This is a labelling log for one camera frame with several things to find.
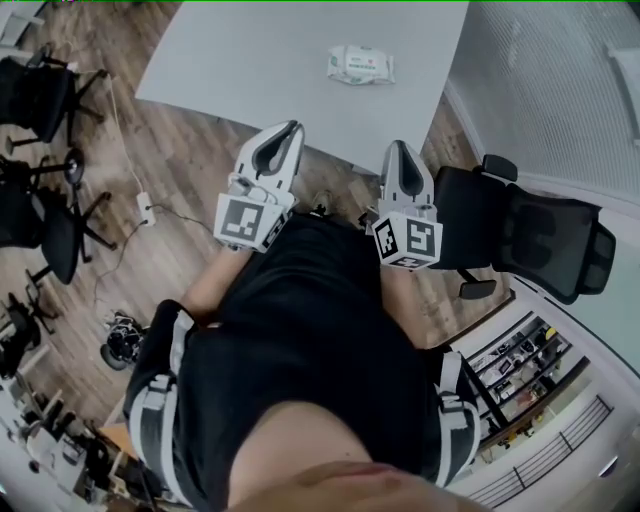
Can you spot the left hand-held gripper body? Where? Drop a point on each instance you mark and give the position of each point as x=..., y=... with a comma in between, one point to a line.
x=248, y=216

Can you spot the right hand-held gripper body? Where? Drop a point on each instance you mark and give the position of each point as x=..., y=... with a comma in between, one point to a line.
x=408, y=235

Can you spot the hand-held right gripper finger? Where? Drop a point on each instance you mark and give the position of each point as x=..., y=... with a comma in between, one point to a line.
x=419, y=175
x=390, y=172

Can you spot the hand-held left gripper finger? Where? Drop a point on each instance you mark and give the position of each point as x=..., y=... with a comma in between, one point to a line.
x=248, y=150
x=290, y=167

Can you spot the white wet wipes pack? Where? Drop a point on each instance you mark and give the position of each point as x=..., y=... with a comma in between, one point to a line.
x=361, y=64

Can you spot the person's left forearm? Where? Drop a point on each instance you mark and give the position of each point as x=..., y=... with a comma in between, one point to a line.
x=210, y=287

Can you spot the person's right forearm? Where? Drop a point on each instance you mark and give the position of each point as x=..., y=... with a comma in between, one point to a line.
x=402, y=305

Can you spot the person's shoe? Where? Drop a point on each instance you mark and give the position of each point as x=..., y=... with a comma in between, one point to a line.
x=321, y=200

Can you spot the white power strip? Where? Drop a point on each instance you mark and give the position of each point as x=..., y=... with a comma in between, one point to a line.
x=145, y=207

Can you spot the black mesh office chair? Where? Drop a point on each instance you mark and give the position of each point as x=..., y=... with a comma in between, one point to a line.
x=525, y=230

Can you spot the person's torso in black shirt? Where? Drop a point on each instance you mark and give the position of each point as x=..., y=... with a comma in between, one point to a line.
x=300, y=360

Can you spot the frosted glass partition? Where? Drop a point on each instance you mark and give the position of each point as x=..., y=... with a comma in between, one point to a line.
x=550, y=90

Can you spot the small black wheeled robot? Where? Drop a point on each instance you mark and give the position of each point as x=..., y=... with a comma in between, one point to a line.
x=121, y=341

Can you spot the cluttered storage shelf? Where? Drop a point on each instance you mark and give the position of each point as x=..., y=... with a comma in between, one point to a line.
x=525, y=370

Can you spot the black metal railing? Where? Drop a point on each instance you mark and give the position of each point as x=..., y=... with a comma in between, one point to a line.
x=545, y=450

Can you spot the cluttered workbench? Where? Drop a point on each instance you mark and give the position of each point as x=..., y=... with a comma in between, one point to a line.
x=55, y=440

